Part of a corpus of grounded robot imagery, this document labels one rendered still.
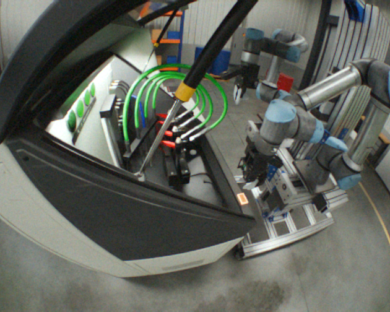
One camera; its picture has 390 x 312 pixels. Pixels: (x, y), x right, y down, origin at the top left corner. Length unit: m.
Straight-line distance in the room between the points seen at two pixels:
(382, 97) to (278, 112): 0.40
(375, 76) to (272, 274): 1.67
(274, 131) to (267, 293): 1.53
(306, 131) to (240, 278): 1.40
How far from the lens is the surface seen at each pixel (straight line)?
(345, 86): 0.66
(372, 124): 0.68
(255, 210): 1.66
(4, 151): 0.28
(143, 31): 0.85
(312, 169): 0.89
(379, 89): 0.65
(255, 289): 1.68
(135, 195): 0.27
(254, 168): 0.52
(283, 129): 0.44
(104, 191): 0.26
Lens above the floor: 1.53
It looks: 43 degrees down
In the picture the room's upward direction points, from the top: 8 degrees clockwise
